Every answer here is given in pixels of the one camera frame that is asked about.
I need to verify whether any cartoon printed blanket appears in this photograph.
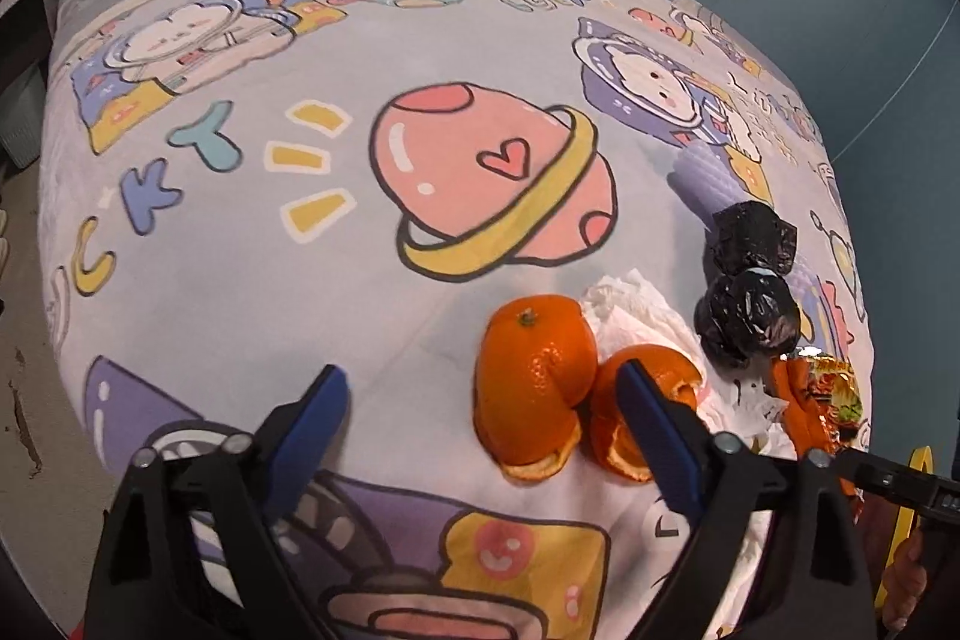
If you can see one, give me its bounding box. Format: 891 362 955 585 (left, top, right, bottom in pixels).
37 0 880 640

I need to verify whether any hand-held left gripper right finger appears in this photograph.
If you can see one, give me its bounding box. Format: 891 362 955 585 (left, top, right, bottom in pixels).
616 359 878 640

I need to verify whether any black plastic bag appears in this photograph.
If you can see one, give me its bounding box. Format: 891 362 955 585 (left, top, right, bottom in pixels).
693 265 801 372
703 199 800 278

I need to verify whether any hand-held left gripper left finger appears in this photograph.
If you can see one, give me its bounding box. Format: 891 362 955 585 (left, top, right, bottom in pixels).
86 365 350 640

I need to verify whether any yellow plastic object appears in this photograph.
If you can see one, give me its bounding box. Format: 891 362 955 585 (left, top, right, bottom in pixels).
887 445 936 571

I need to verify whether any white tissue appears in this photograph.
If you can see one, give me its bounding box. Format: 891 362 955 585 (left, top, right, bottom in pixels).
580 267 797 461

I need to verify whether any large orange peel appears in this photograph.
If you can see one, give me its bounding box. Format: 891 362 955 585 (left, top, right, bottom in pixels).
472 293 599 482

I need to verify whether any small orange peel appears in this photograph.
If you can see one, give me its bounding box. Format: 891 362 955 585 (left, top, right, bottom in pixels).
587 344 711 485

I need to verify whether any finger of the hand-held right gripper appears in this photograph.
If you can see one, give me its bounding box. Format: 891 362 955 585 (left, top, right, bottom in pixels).
832 445 960 525

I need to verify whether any person's right hand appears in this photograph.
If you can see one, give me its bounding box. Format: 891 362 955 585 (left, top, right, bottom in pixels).
879 530 932 635

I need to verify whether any orange snack wrapper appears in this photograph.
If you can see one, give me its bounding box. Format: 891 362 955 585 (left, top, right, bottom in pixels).
763 346 872 500

